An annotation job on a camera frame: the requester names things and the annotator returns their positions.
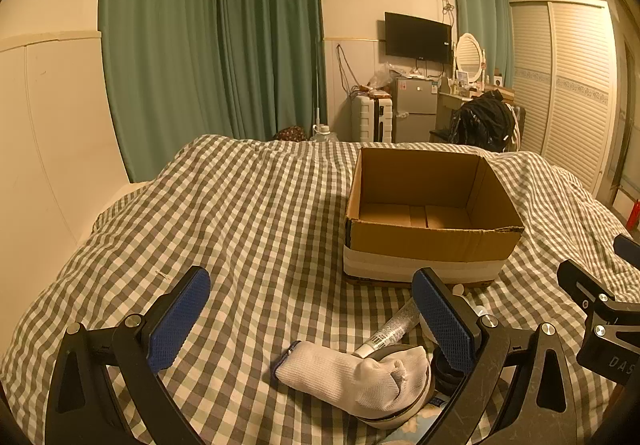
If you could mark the black bag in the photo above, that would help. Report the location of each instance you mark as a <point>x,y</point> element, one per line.
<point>482,122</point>

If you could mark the red bottle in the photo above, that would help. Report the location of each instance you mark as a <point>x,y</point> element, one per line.
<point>635,215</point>

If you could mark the black wall television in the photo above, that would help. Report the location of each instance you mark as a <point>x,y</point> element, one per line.
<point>417,37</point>

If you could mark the light blue packet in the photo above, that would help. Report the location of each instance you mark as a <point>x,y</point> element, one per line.
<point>410,430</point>

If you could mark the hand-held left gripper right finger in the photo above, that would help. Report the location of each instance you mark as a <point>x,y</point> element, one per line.
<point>442,320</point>

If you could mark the clear water jug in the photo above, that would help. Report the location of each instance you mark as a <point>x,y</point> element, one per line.
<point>322,134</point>

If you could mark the white suitcase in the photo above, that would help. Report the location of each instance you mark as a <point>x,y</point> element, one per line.
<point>370,120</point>

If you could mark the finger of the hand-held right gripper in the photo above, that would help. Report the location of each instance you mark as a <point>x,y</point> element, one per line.
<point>590,287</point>
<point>629,249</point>

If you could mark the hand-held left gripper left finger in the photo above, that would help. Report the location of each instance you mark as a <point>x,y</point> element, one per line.
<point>175,320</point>

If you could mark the oval white vanity mirror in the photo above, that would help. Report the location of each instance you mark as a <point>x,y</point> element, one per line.
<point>469,52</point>

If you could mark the white sock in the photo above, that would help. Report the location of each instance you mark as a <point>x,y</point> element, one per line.
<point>340,375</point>

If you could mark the grey checkered blanket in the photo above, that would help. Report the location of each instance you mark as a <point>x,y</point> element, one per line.
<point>240,225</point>

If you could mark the thin white pole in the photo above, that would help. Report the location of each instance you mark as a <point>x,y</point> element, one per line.
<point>320,90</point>

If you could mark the round plastic container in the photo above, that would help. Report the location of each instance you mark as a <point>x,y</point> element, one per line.
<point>400,417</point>

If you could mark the white louvred wardrobe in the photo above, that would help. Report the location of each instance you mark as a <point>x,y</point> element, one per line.
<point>570,90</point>

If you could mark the black round object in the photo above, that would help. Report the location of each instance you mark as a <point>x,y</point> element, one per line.
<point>442,375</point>

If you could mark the white dressing table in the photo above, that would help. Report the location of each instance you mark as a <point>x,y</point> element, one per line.
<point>450,100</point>

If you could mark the narrow green curtain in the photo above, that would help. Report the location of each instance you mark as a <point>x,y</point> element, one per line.
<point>480,15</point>

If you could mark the clear plastic bag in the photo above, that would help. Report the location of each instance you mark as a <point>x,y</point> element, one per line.
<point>384,75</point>

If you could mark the wide green curtain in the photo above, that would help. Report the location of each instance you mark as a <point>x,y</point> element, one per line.
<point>200,50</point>

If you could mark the cardboard box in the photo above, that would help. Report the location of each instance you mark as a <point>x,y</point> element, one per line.
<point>430,240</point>

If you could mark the silver toothpaste tube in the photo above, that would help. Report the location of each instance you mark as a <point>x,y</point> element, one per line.
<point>395,327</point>

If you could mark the brown patterned cushion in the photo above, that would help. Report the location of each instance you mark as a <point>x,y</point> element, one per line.
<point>290,134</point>

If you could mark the small silver fridge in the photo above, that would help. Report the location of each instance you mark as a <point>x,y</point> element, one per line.
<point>414,110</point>

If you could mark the small white bottle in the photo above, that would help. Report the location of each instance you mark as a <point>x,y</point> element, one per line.
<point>479,311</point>

